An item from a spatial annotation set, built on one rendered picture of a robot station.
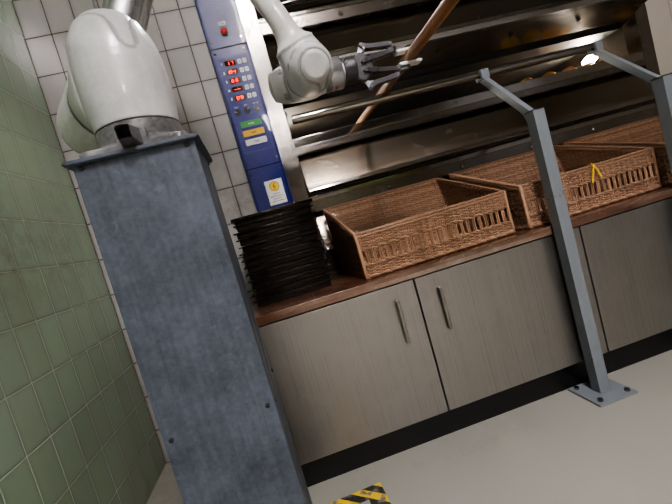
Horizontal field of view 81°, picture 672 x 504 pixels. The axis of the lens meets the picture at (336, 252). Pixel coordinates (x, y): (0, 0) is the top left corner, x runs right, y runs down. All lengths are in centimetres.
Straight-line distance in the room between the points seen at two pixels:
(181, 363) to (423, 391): 83
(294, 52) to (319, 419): 101
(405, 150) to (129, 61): 129
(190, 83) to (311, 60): 97
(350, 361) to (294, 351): 18
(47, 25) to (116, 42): 126
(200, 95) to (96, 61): 103
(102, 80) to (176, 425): 61
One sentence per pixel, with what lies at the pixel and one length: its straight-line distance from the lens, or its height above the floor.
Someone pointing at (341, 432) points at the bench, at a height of 16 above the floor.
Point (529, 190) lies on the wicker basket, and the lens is 150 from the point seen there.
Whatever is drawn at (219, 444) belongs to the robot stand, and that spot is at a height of 46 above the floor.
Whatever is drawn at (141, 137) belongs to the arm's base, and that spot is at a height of 102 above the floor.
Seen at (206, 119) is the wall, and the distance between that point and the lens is 181.
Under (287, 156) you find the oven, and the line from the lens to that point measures 176.
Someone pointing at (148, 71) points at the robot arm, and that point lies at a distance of 84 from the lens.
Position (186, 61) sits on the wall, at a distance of 190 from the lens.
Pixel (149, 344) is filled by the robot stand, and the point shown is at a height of 67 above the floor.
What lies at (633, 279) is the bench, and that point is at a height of 31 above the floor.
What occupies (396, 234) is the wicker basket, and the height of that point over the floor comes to 69.
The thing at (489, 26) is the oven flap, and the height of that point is 140.
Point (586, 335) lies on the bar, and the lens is 153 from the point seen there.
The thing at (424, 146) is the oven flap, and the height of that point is 100.
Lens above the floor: 79
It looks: 4 degrees down
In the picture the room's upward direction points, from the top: 16 degrees counter-clockwise
